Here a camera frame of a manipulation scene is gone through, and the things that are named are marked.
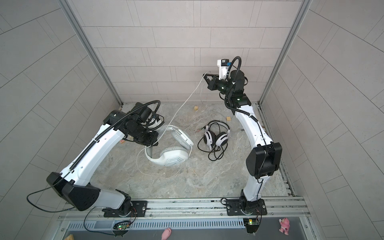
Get right circuit board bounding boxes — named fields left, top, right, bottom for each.
left=243, top=219, right=261, bottom=234

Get wooden piece bottom left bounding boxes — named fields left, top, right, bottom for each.
left=64, top=234, right=75, bottom=240

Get aluminium mounting rail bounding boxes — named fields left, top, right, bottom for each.
left=56, top=196, right=310, bottom=221

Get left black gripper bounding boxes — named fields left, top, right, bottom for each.
left=128, top=123, right=163, bottom=147

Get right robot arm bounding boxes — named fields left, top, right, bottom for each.
left=204, top=56, right=283, bottom=215

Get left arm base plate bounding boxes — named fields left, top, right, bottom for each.
left=102, top=201, right=148, bottom=218

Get pink plush toy right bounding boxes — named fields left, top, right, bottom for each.
left=279, top=218, right=290, bottom=236

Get circuit board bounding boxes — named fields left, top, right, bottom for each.
left=243, top=219, right=261, bottom=234
left=113, top=221, right=131, bottom=231

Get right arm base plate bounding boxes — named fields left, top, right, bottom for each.
left=225, top=199, right=268, bottom=216

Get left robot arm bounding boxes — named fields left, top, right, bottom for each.
left=47, top=100, right=161, bottom=217

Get black and white headphones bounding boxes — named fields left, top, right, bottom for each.
left=198, top=120, right=231, bottom=162

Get pink plush toy centre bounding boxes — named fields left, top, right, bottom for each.
left=161, top=228, right=172, bottom=240

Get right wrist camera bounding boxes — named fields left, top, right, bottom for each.
left=217, top=59, right=231, bottom=80

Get pink plush toy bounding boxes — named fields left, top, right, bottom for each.
left=279, top=218, right=290, bottom=236
left=161, top=228, right=172, bottom=240

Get left circuit board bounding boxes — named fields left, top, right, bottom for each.
left=113, top=221, right=131, bottom=231

